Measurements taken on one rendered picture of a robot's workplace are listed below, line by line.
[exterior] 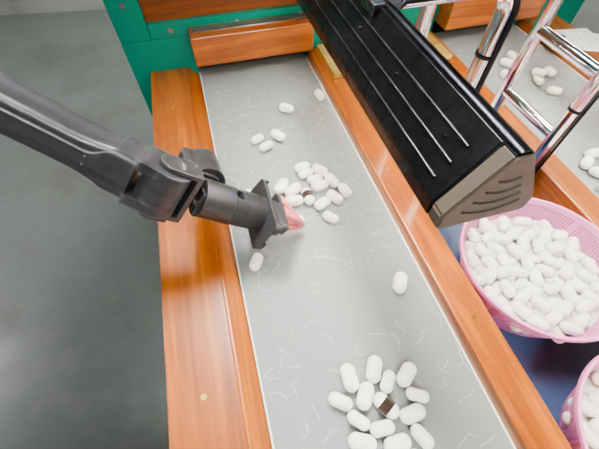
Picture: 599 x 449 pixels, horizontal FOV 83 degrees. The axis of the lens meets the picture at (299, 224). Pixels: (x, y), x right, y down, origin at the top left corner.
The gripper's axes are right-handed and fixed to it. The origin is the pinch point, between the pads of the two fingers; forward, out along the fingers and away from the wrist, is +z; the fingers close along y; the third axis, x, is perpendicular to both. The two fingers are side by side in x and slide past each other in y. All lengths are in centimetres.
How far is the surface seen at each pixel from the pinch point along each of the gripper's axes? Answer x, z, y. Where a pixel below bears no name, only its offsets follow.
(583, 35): -62, 73, 42
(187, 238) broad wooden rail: 12.4, -14.9, 2.1
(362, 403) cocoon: -0.1, 0.5, -29.5
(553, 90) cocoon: -46, 55, 23
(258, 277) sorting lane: 7.5, -5.4, -7.1
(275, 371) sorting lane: 7.9, -5.9, -22.2
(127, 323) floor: 97, 3, 24
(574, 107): -41.9, 26.8, 1.1
